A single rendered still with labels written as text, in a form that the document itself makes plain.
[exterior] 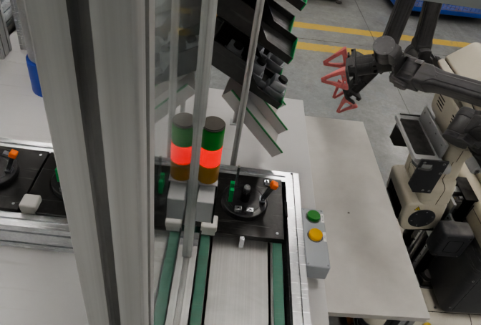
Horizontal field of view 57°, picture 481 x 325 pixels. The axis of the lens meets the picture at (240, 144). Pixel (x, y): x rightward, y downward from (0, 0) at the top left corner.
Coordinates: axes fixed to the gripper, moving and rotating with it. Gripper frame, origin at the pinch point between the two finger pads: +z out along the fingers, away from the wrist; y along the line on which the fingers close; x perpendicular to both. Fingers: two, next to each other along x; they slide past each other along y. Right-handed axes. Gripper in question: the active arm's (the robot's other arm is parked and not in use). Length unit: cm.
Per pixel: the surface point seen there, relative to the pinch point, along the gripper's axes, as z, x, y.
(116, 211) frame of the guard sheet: -8, -55, 105
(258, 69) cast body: 19.0, -4.8, 1.6
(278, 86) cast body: 14.2, 0.9, 3.2
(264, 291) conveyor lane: 19, 35, 52
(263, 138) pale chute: 23.1, 18.0, 6.0
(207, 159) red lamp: 19, -12, 50
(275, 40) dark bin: 12.4, -11.7, -1.4
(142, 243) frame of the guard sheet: -8, -53, 105
